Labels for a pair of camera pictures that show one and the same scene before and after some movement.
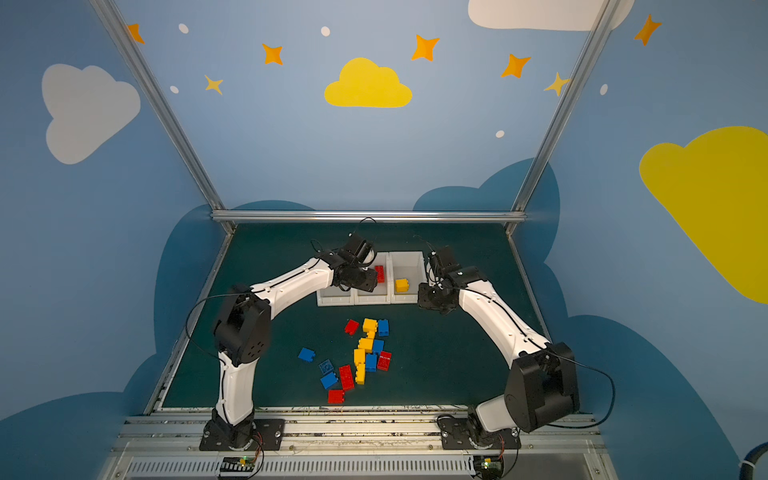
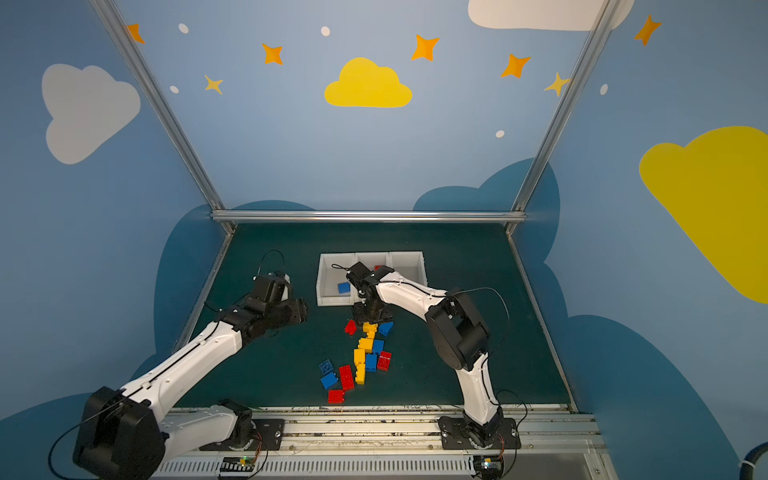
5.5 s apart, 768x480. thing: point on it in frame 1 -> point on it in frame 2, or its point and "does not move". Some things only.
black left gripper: x=361 y=279 -> x=294 y=310
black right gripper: x=434 y=295 -> x=367 y=306
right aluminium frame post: x=601 y=18 does not move
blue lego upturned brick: x=326 y=366 does not move
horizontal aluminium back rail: x=368 y=216 does not move
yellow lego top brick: x=370 y=327 does not move
